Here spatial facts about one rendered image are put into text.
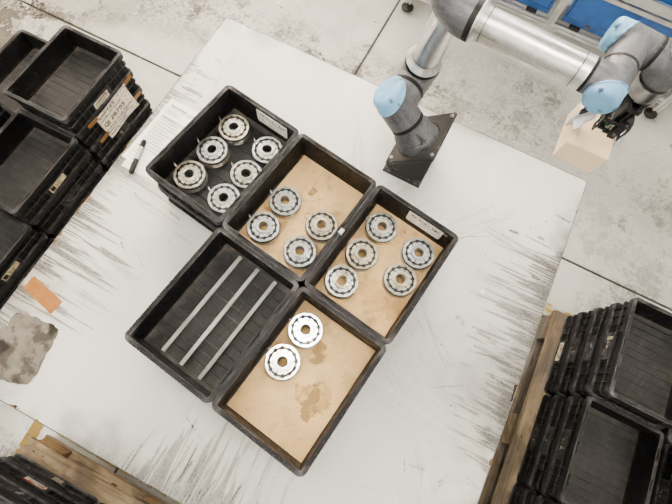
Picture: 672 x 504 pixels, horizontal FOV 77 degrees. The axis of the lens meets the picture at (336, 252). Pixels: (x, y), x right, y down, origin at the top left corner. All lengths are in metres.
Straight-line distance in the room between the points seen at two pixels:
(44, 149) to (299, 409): 1.64
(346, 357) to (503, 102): 2.05
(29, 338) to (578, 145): 1.73
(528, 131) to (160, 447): 2.46
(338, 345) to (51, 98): 1.66
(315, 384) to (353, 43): 2.21
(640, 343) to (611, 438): 0.39
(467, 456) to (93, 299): 1.29
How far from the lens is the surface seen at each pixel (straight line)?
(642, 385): 2.05
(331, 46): 2.90
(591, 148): 1.39
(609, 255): 2.74
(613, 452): 2.10
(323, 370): 1.27
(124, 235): 1.61
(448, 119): 1.55
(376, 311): 1.30
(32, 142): 2.36
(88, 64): 2.34
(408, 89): 1.43
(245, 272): 1.33
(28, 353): 1.64
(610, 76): 1.09
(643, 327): 2.10
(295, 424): 1.27
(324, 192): 1.41
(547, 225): 1.74
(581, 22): 2.97
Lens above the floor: 2.10
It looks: 72 degrees down
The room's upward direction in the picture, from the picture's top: 12 degrees clockwise
